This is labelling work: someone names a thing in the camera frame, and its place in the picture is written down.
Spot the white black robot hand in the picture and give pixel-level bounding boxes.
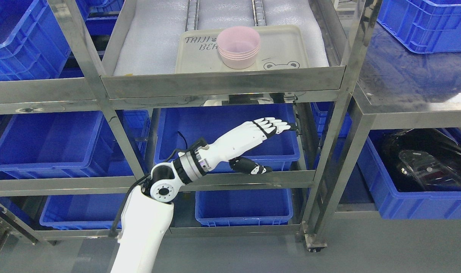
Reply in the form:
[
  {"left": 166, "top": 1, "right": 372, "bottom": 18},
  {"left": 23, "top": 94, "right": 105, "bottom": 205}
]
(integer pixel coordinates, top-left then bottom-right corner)
[{"left": 196, "top": 117, "right": 297, "bottom": 175}]

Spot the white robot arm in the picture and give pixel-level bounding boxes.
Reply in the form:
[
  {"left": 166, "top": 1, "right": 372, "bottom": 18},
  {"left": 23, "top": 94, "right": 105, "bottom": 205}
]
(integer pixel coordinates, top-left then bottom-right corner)
[{"left": 110, "top": 138, "right": 208, "bottom": 273}]

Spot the stainless steel shelf rack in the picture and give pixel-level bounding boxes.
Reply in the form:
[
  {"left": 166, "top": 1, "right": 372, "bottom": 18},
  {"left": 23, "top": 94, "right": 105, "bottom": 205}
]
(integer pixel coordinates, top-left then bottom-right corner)
[{"left": 0, "top": 0, "right": 383, "bottom": 252}]

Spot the blue bin middle shelf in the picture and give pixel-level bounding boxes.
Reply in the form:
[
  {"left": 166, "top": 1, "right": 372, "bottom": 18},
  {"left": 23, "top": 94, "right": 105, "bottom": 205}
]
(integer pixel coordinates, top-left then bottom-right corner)
[{"left": 153, "top": 104, "right": 301, "bottom": 171}]

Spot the blue bin shelf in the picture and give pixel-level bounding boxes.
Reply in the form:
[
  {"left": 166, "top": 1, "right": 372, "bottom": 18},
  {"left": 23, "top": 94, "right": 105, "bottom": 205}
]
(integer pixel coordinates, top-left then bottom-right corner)
[
  {"left": 153, "top": 104, "right": 301, "bottom": 171},
  {"left": 195, "top": 189, "right": 294, "bottom": 228}
]

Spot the blue bin bottom shelf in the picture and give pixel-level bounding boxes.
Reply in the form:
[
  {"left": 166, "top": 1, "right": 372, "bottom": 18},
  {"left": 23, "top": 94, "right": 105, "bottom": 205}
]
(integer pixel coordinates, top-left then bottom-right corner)
[{"left": 195, "top": 189, "right": 294, "bottom": 228}]

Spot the stack of pink bowls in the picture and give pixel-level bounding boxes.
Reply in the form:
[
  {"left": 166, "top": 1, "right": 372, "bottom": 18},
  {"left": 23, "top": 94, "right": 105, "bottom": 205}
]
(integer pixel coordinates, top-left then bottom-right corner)
[{"left": 216, "top": 26, "right": 261, "bottom": 69}]

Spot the cream plastic tray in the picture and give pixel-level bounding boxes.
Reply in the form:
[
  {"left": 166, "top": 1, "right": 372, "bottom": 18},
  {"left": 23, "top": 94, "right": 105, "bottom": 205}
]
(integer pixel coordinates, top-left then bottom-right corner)
[{"left": 175, "top": 25, "right": 309, "bottom": 73}]

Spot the stainless steel table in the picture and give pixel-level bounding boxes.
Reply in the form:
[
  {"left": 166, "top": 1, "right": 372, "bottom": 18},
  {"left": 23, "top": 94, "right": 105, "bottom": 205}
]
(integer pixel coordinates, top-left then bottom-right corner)
[{"left": 350, "top": 0, "right": 461, "bottom": 213}]

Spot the blue bin with helmet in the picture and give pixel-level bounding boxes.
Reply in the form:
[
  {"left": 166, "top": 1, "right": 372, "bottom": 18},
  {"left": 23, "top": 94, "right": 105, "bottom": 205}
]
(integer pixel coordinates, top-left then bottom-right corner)
[{"left": 357, "top": 130, "right": 461, "bottom": 220}]

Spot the black motorcycle helmet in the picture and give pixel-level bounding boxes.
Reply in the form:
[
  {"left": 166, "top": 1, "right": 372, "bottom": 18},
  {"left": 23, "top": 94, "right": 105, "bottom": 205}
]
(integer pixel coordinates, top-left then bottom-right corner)
[{"left": 377, "top": 128, "right": 461, "bottom": 192}]

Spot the blue bin lower left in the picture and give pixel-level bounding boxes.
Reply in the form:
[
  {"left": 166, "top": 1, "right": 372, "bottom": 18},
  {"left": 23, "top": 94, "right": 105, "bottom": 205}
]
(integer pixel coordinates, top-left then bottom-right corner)
[{"left": 39, "top": 193, "right": 125, "bottom": 230}]

